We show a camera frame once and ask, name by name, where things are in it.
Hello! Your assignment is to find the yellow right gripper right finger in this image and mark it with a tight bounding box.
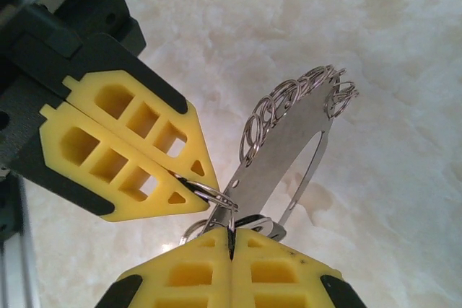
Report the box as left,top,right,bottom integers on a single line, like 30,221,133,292
230,228,367,308

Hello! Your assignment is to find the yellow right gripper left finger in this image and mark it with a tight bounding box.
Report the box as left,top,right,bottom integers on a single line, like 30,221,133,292
93,227,232,308

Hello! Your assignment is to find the small steel split ring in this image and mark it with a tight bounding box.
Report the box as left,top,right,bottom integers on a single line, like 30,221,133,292
266,79,301,121
176,174,240,215
239,112,269,160
179,218,212,247
306,64,339,87
248,95,279,134
324,79,360,118
288,69,315,102

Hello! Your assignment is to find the steel oval keyring plate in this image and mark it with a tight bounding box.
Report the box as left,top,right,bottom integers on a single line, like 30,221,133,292
207,69,344,239

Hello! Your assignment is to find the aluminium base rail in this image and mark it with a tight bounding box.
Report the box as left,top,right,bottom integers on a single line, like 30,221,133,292
0,235,39,308

